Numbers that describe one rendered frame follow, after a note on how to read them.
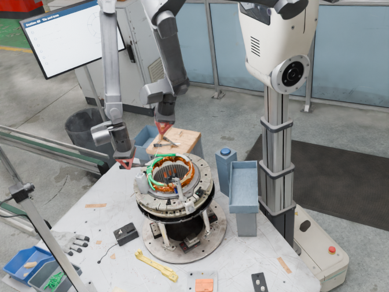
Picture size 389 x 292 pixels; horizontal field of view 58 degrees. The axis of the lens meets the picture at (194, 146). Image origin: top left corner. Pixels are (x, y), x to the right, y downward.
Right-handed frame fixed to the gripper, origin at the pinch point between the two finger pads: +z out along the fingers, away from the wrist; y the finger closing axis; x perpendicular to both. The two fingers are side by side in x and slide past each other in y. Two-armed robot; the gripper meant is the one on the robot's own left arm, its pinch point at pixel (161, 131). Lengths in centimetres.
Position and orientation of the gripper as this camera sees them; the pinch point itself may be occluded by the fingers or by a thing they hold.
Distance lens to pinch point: 128.9
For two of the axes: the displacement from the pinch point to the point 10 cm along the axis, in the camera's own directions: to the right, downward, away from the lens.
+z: -2.0, 7.4, 6.5
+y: 1.0, 6.7, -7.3
